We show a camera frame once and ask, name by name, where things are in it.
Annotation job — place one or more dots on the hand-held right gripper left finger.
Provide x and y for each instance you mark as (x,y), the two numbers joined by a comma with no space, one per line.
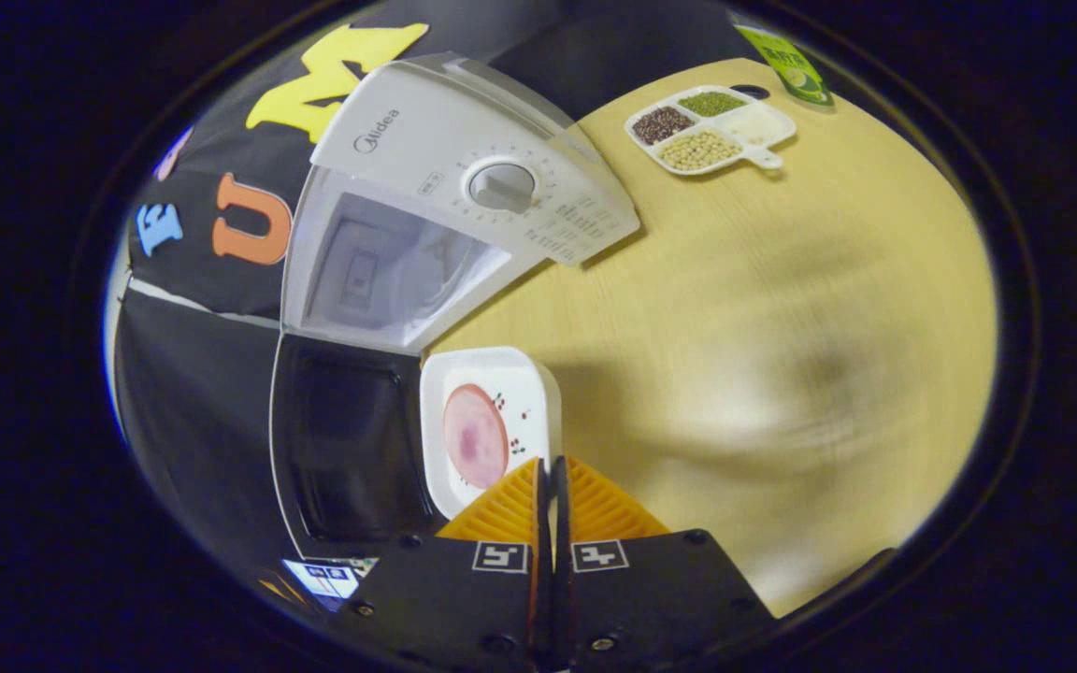
(464,608)

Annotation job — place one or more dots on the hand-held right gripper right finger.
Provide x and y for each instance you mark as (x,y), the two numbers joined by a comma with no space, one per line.
(651,598)

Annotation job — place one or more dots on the pink ham slice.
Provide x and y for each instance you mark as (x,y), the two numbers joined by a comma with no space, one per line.
(475,435)

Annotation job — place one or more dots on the white square plate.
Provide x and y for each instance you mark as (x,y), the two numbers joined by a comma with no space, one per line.
(520,393)

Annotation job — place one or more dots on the white microwave oven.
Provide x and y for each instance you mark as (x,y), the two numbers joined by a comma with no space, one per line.
(426,121)

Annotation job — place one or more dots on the blue and white printed sheet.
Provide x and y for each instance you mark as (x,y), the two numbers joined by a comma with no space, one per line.
(323,578)

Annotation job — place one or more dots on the black backdrop cloth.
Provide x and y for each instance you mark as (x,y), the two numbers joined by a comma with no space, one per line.
(193,393)

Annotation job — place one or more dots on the white divided grain tray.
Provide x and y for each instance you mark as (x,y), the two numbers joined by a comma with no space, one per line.
(697,150)

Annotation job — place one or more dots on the black bottle cap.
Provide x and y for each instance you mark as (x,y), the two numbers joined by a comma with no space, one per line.
(750,92)

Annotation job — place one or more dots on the green label drink bottle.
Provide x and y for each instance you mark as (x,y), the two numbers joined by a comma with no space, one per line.
(791,70)

